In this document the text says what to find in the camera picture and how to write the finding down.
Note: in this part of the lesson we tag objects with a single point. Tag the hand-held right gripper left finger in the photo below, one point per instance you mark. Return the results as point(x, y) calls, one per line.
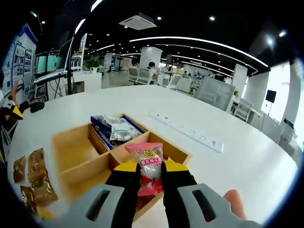
point(123, 190)

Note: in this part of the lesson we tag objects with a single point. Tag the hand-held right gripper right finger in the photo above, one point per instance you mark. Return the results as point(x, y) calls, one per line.
point(178, 190)

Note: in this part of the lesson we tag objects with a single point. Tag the silver blue candy packet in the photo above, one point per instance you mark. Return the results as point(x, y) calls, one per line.
point(121, 131)

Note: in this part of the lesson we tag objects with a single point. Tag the wooden divided container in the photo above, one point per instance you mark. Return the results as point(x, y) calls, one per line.
point(78, 147)

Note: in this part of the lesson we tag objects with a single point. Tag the silver blue snack packets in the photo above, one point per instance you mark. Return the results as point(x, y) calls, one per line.
point(136, 127)

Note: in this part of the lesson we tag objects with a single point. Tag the person's right hand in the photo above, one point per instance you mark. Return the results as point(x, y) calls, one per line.
point(236, 204)

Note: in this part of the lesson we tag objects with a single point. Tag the black oval object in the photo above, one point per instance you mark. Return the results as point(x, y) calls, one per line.
point(37, 107)

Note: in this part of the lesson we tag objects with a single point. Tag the teal partition screen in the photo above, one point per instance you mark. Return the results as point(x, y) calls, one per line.
point(47, 63)

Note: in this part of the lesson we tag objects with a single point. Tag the black tripod stand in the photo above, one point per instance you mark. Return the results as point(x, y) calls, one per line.
point(69, 83)

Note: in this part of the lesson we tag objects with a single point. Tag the white power strip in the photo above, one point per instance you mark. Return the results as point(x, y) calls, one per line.
point(190, 133)

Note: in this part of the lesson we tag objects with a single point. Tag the open silver laptop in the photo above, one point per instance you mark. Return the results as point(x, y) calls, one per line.
point(63, 57)

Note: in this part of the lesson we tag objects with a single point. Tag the green potted plant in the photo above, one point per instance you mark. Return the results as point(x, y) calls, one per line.
point(93, 64)
point(236, 93)

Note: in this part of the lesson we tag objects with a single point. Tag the grey mesh office chair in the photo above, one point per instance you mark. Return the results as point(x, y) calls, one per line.
point(213, 92)

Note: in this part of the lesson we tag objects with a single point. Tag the white office chair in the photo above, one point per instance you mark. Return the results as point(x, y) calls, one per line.
point(143, 76)
point(244, 108)

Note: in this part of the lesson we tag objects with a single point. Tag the white printer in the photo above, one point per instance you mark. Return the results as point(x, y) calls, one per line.
point(288, 123)

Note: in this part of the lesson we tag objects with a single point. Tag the black monitor on stand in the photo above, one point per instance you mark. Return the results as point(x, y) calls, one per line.
point(271, 95)

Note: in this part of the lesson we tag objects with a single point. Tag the ceiling air conditioner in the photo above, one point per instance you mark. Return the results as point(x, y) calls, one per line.
point(137, 21)

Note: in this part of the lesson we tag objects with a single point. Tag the blue white wall poster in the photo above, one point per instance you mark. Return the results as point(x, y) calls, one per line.
point(20, 57)

